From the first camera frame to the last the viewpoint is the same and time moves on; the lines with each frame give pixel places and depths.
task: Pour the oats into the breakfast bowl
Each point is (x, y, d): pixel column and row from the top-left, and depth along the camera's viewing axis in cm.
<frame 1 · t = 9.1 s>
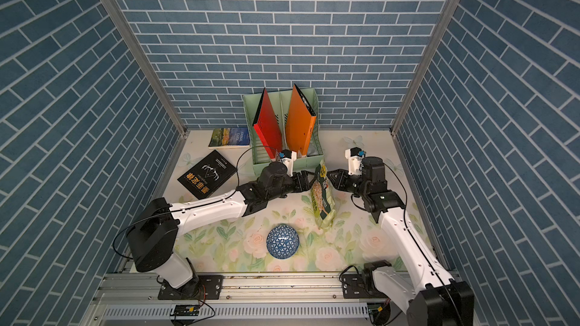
left hand: (318, 179, 78), fingers open
right hand: (330, 174, 78), fingers closed
green oats bag: (322, 201, 82), point 13 cm above the table
blue patterned ceramic bowl: (282, 241, 84), on the table
mint green file organizer: (280, 102, 104), point 23 cm above the table
red file folder: (261, 129, 86), point 27 cm above the table
orange file folder: (300, 123, 89), point 27 cm above the table
black book with antlers: (208, 175, 101), point 3 cm above the table
landscape cover book: (229, 138, 118), on the table

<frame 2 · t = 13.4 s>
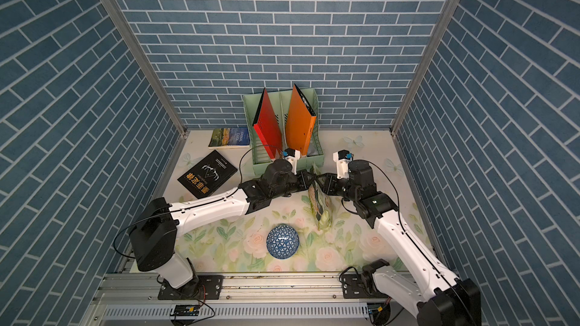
left hand: (323, 179, 76), fingers closed
right hand: (319, 178, 77), fingers open
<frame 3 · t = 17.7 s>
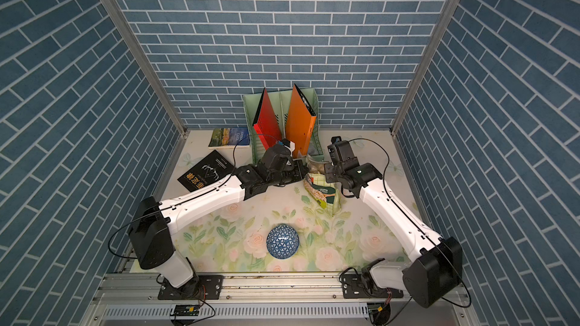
left hand: (316, 171, 77), fingers closed
right hand: (335, 167, 81), fingers closed
green oats bag: (322, 191, 84), point 14 cm above the table
the other named things where they were.

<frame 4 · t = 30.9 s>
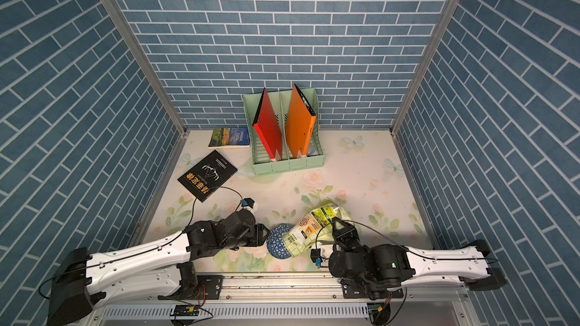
left hand: (271, 237, 76), fingers open
right hand: (339, 219, 71), fingers closed
green oats bag: (316, 229, 68), point 21 cm above the table
the other named things where they were.

